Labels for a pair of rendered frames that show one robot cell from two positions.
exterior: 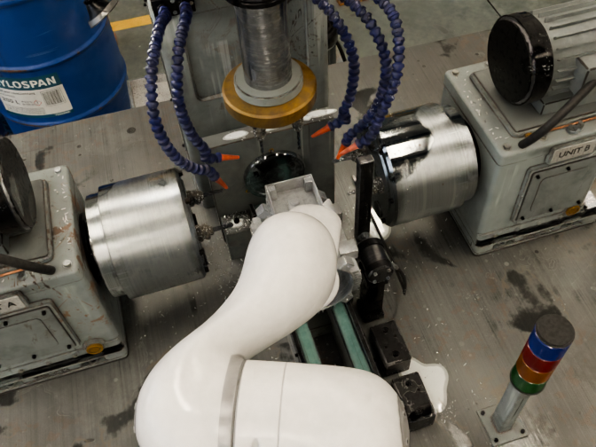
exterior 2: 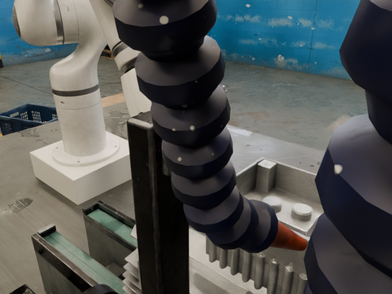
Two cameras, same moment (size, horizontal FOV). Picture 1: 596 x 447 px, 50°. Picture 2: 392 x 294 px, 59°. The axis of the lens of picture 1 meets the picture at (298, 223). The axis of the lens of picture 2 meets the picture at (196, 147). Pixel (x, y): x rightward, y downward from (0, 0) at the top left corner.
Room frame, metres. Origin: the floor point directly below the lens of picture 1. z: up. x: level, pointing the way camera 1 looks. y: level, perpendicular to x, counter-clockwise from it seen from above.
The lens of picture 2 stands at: (0.97, -0.23, 1.31)
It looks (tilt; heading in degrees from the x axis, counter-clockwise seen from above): 25 degrees down; 142
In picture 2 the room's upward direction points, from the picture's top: straight up
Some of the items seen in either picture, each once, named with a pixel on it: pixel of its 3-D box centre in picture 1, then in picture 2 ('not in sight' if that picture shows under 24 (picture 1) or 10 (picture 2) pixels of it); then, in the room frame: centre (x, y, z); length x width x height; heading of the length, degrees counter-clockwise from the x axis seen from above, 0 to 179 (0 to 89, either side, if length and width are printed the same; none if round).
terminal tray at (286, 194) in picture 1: (296, 212); (288, 227); (0.81, 0.00, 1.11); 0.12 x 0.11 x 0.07; 12
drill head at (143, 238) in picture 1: (127, 239); not in sight; (0.83, 0.37, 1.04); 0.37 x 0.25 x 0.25; 103
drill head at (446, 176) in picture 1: (424, 160); not in sight; (0.98, -0.30, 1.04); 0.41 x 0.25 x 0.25; 103
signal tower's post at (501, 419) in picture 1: (524, 383); not in sight; (0.45, -0.39, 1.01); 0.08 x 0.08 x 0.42; 13
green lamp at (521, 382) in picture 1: (530, 372); not in sight; (0.45, -0.39, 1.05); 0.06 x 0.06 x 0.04
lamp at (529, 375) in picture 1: (537, 362); not in sight; (0.45, -0.39, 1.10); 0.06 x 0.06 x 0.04
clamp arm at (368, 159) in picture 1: (364, 201); (164, 289); (0.81, -0.14, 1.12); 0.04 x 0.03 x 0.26; 13
